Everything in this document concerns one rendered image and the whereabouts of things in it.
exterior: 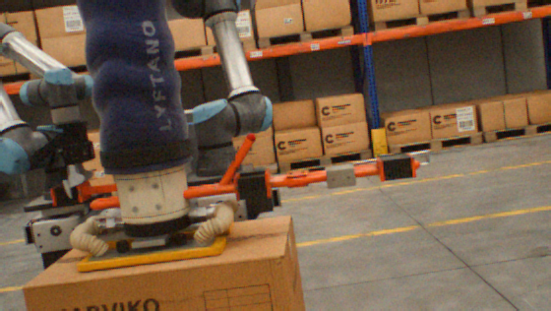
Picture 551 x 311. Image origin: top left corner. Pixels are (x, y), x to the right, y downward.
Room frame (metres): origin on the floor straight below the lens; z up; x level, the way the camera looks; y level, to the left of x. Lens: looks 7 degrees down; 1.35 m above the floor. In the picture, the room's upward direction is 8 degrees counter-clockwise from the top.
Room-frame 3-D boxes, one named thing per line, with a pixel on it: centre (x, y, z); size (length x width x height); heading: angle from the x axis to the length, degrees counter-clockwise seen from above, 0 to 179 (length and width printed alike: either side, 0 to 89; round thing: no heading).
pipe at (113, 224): (1.71, 0.31, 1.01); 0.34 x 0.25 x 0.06; 86
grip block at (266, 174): (1.69, 0.06, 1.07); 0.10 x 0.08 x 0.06; 176
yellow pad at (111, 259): (1.61, 0.32, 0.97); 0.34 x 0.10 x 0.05; 86
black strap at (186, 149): (1.71, 0.31, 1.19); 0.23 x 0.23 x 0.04
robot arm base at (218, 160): (2.25, 0.19, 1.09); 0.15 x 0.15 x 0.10
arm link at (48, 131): (2.23, 0.69, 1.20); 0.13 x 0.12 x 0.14; 143
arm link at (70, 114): (1.99, 0.57, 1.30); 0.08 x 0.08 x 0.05
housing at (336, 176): (1.68, -0.15, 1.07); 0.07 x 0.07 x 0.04; 86
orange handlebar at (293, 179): (1.81, 0.11, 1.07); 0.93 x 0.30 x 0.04; 86
